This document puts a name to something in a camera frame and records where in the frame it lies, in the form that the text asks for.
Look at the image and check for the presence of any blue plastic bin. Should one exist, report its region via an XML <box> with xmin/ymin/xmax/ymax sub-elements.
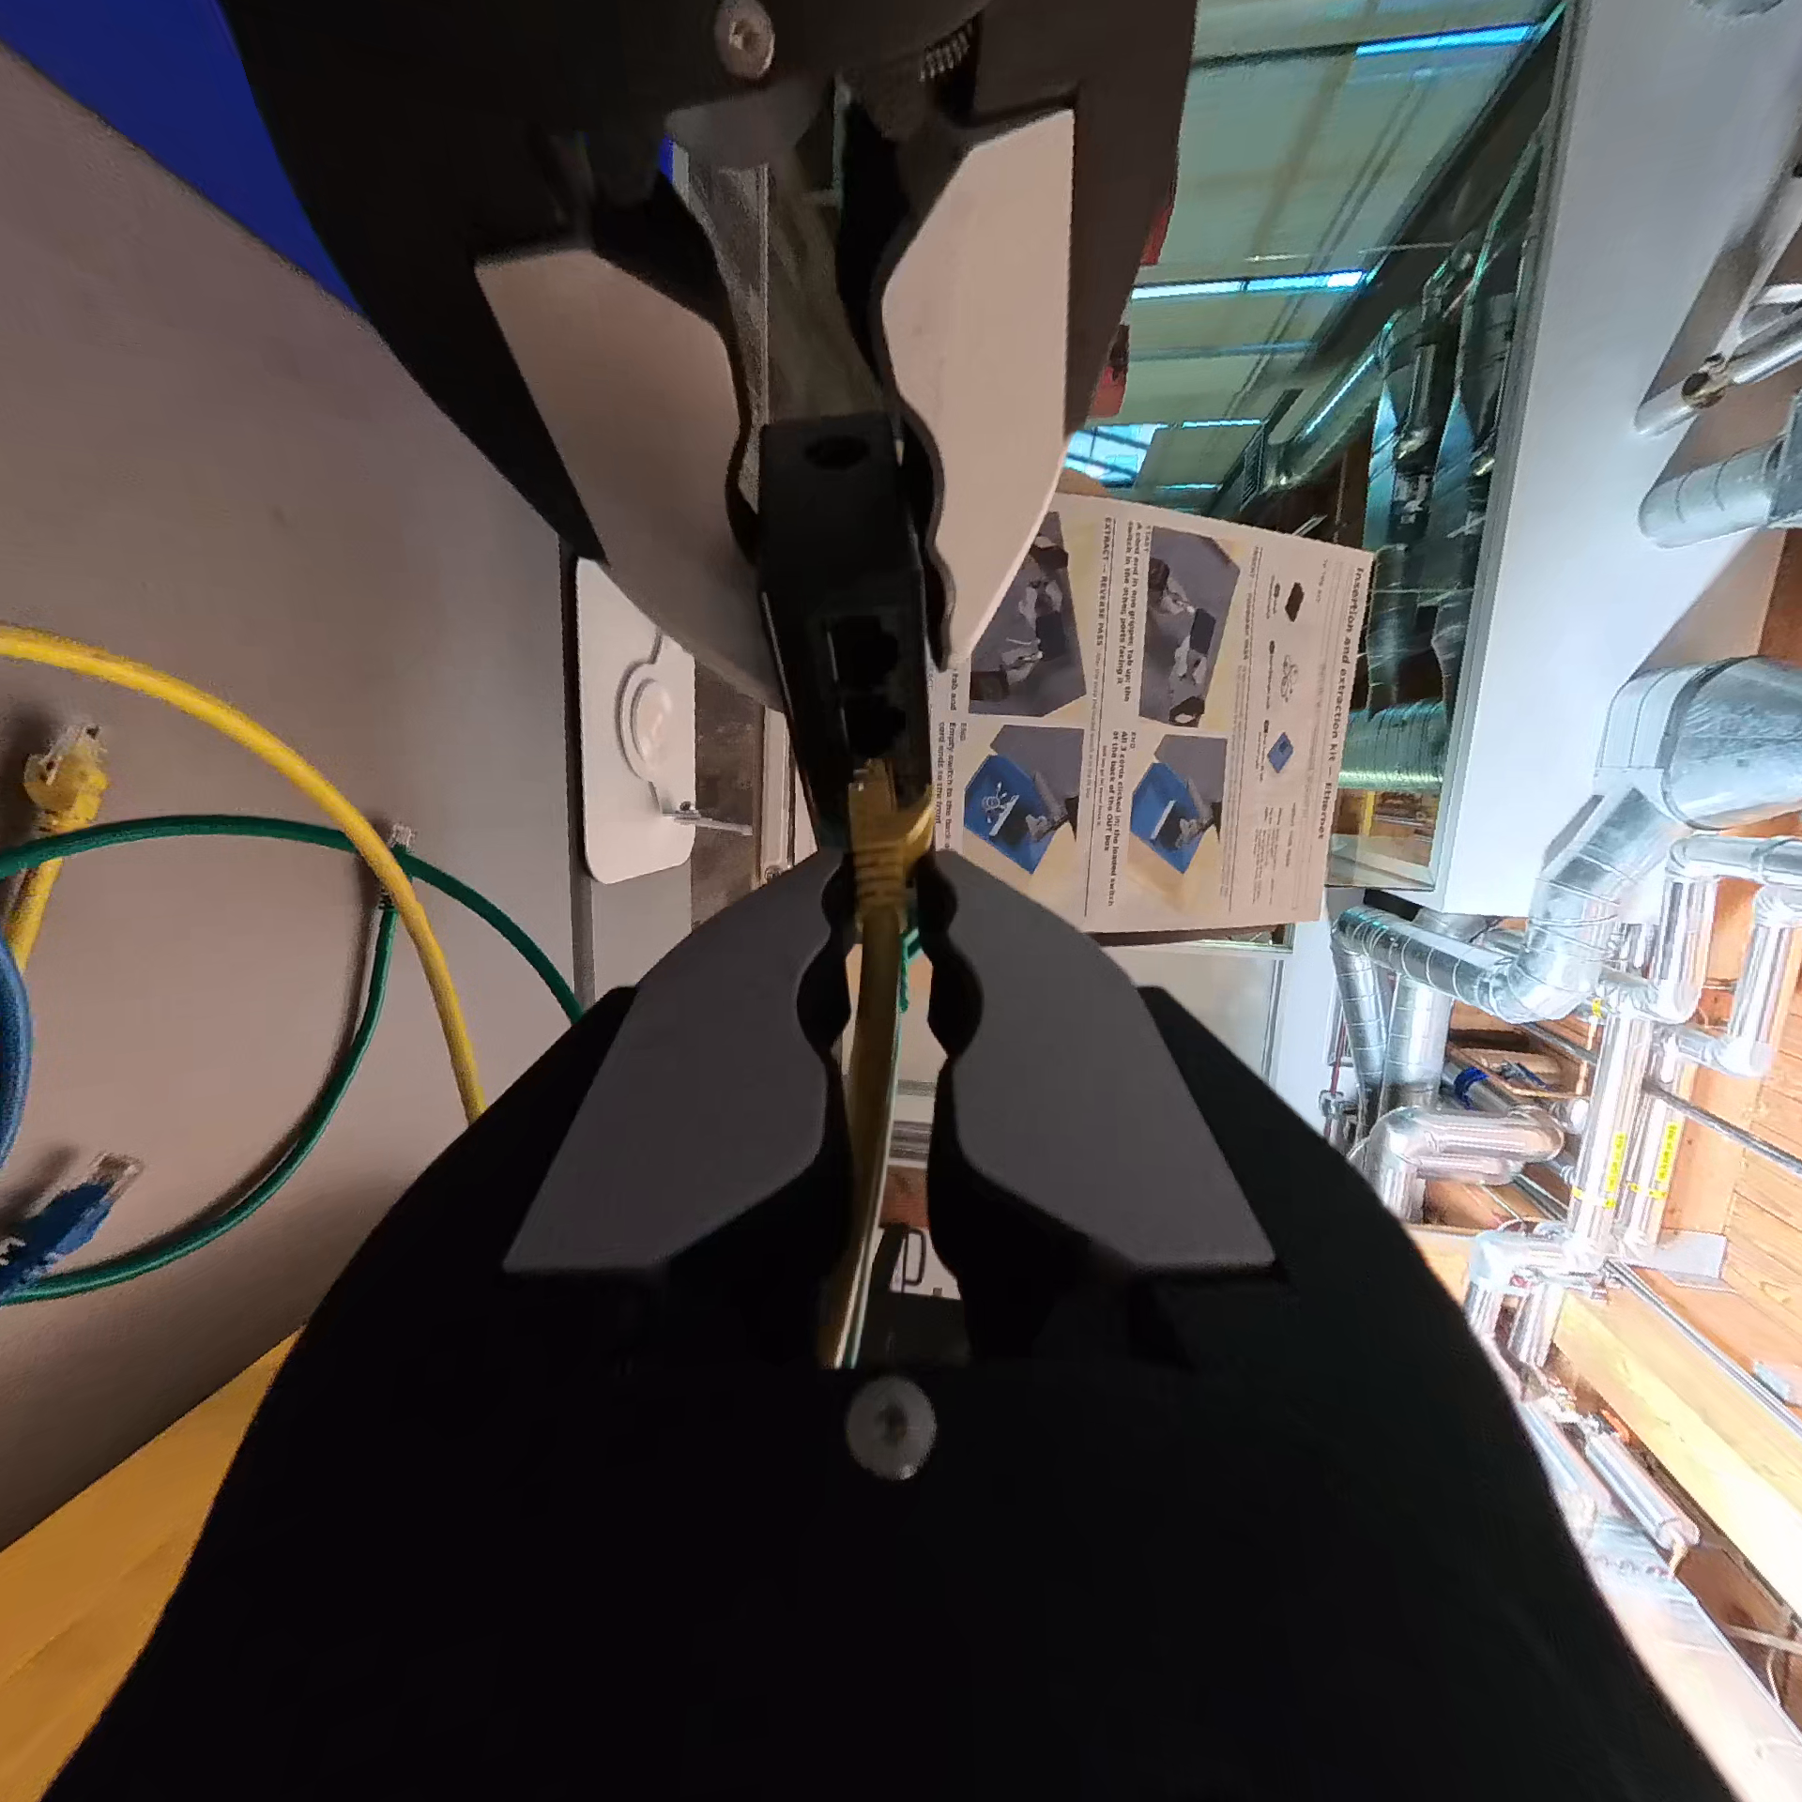
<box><xmin>0</xmin><ymin>0</ymin><xmax>362</xmax><ymax>315</ymax></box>

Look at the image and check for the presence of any white stand base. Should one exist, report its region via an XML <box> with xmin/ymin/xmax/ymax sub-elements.
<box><xmin>575</xmin><ymin>556</ymin><xmax>758</xmax><ymax>887</ymax></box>

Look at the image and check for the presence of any blue ethernet cable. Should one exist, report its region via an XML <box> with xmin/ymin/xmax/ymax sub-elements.
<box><xmin>0</xmin><ymin>935</ymin><xmax>146</xmax><ymax>1304</ymax></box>

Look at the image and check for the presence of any printed instruction poster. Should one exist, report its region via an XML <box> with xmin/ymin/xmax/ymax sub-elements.
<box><xmin>928</xmin><ymin>494</ymin><xmax>1377</xmax><ymax>940</ymax></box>

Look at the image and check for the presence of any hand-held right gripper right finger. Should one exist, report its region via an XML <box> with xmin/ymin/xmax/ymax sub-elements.
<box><xmin>918</xmin><ymin>847</ymin><xmax>1279</xmax><ymax>1365</ymax></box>

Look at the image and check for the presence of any silver pipe cluster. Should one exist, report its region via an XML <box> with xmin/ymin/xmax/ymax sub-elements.
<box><xmin>1322</xmin><ymin>170</ymin><xmax>1802</xmax><ymax>1410</ymax></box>

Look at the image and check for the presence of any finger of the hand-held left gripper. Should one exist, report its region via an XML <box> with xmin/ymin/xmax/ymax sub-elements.
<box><xmin>472</xmin><ymin>236</ymin><xmax>794</xmax><ymax>709</ymax></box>
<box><xmin>838</xmin><ymin>91</ymin><xmax>1085</xmax><ymax>676</ymax></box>

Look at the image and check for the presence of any black ethernet switch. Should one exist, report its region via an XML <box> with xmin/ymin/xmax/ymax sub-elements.
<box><xmin>758</xmin><ymin>421</ymin><xmax>941</xmax><ymax>854</ymax></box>

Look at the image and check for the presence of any yellow plastic bin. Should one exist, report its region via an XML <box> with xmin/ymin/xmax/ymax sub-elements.
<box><xmin>0</xmin><ymin>1331</ymin><xmax>307</xmax><ymax>1802</ymax></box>

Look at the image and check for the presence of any green ethernet cable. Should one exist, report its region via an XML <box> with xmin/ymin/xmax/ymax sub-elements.
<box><xmin>0</xmin><ymin>817</ymin><xmax>925</xmax><ymax>1309</ymax></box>

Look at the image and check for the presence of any yellow ethernet cable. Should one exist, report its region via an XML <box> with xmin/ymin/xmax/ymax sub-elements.
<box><xmin>0</xmin><ymin>626</ymin><xmax>937</xmax><ymax>1371</ymax></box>

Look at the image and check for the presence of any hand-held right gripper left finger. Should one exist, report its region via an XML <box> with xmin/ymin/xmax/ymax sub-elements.
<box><xmin>501</xmin><ymin>847</ymin><xmax>856</xmax><ymax>1365</ymax></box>

